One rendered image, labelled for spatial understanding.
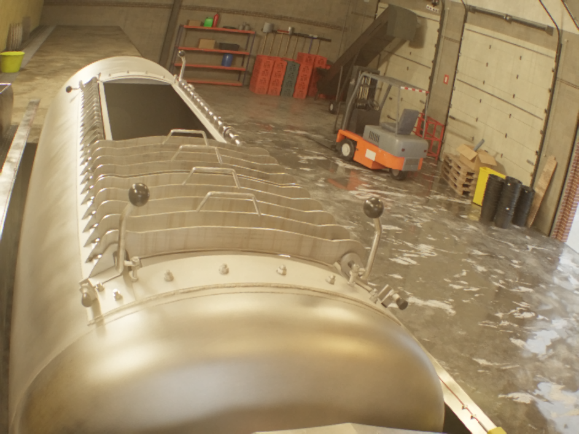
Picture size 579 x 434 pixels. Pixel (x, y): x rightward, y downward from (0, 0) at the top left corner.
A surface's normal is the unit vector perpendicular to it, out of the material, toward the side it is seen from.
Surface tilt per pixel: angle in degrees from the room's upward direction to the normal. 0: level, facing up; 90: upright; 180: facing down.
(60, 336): 42
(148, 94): 104
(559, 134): 90
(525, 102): 90
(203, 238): 90
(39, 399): 57
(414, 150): 90
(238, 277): 3
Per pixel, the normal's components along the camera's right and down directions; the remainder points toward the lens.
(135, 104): 0.19, 0.53
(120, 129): 0.36, 0.40
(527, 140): -0.91, -0.05
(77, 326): -0.40, -0.76
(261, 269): 0.22, -0.92
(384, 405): 0.58, 0.07
